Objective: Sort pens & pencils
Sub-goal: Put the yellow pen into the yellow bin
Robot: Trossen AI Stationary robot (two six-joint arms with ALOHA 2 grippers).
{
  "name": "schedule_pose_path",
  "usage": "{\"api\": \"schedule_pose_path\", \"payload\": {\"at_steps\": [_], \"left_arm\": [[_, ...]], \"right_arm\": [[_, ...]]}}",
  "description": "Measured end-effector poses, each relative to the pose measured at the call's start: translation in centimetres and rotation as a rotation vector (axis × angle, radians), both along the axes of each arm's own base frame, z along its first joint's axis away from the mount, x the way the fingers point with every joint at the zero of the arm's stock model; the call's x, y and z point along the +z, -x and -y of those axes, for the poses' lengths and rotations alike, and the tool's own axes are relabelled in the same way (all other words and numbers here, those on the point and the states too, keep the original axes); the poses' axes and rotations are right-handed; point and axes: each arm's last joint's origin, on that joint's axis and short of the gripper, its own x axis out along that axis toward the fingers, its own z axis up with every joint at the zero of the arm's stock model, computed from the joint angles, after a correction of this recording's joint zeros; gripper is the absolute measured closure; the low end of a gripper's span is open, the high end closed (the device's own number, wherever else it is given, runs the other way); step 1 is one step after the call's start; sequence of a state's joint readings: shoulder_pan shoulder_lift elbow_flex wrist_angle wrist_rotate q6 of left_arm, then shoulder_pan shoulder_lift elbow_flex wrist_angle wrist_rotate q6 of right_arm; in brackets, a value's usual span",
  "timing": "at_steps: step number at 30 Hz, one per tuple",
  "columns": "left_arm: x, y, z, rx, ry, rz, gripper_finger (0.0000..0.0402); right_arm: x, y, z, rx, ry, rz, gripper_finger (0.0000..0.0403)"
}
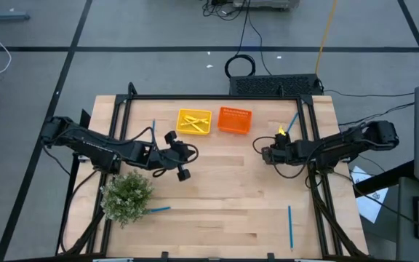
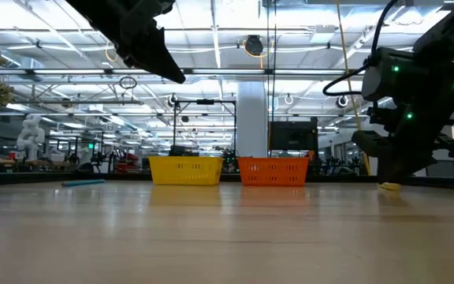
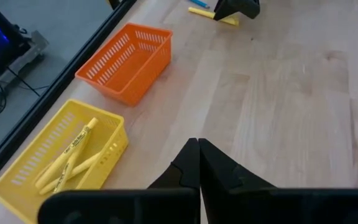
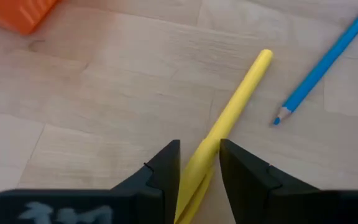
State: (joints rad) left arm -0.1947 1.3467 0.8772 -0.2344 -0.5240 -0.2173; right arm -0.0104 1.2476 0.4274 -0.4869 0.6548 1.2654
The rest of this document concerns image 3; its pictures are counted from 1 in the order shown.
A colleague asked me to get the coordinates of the yellow plastic basket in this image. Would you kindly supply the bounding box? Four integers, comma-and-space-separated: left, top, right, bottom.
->
0, 98, 129, 224

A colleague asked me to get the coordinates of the grey computer stand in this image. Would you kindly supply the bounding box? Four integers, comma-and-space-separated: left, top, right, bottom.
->
0, 30, 50, 99

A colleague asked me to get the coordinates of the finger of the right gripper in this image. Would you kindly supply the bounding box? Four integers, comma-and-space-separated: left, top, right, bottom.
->
213, 0, 241, 22
239, 0, 261, 19

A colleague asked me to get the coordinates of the yellow pen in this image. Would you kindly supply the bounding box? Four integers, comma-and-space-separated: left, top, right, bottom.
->
188, 6, 240, 27
38, 151, 103, 196
52, 136, 88, 194
34, 116, 99, 190

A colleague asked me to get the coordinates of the orange plastic basket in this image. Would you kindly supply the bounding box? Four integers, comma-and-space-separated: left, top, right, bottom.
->
75, 22, 173, 108

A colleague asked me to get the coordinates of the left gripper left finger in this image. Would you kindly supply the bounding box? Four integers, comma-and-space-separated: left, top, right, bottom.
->
37, 138, 201, 224

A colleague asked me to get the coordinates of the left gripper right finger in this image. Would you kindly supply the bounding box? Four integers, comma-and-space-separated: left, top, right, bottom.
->
198, 138, 358, 224

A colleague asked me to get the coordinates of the blue pencil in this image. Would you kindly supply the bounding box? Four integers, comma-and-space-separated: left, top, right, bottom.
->
188, 0, 211, 9

